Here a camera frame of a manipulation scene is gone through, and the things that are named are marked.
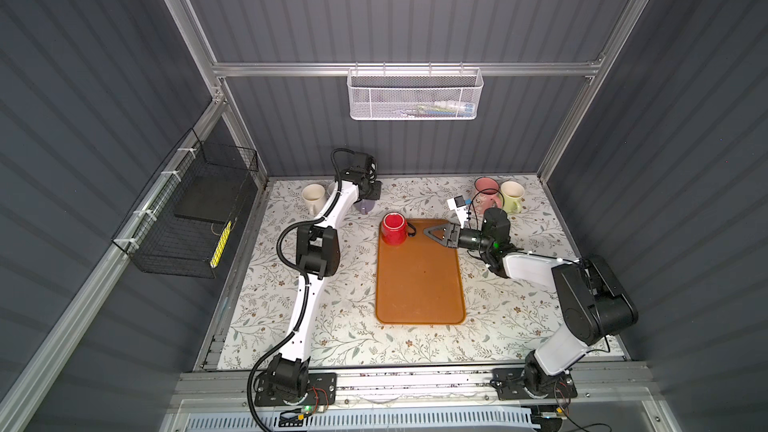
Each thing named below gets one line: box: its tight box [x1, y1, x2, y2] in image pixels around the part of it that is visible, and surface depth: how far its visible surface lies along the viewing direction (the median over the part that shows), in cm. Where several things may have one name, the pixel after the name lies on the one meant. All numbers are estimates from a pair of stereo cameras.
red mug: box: [381, 212, 417, 246], surface depth 100 cm
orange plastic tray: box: [376, 219, 465, 325], surface depth 93 cm
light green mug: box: [500, 180, 525, 214], surface depth 104 cm
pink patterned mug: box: [474, 176, 503, 217], surface depth 104 cm
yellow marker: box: [210, 220, 232, 268], surface depth 70 cm
